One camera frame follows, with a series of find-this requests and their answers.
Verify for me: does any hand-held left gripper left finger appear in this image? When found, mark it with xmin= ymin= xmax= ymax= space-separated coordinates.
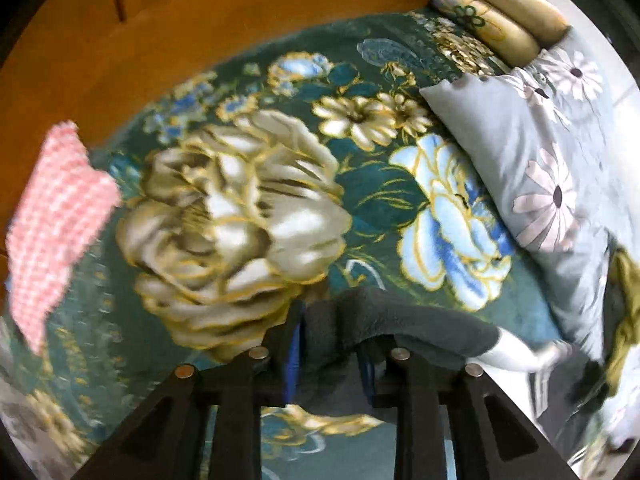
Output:
xmin=71 ymin=299 xmax=307 ymax=480

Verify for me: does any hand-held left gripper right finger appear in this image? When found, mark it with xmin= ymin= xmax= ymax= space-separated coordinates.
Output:
xmin=356 ymin=338 xmax=581 ymax=480

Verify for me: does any dark grey garment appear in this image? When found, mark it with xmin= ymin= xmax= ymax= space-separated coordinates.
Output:
xmin=300 ymin=287 xmax=613 ymax=453

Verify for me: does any green floral blanket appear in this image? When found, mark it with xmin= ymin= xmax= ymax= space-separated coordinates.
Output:
xmin=0 ymin=7 xmax=568 ymax=480

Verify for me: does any olive green cloth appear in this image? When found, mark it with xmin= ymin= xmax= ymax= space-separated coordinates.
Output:
xmin=602 ymin=247 xmax=640 ymax=398

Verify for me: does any pink checkered cloth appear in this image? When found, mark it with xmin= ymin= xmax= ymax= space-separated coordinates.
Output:
xmin=6 ymin=121 xmax=122 ymax=356

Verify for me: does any grey floral pillow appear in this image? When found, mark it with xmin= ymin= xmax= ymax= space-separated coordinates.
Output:
xmin=419 ymin=25 xmax=640 ymax=471

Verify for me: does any beige floral bolster pillow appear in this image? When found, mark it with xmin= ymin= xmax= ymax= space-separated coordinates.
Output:
xmin=431 ymin=0 xmax=542 ymax=68
xmin=459 ymin=0 xmax=572 ymax=47

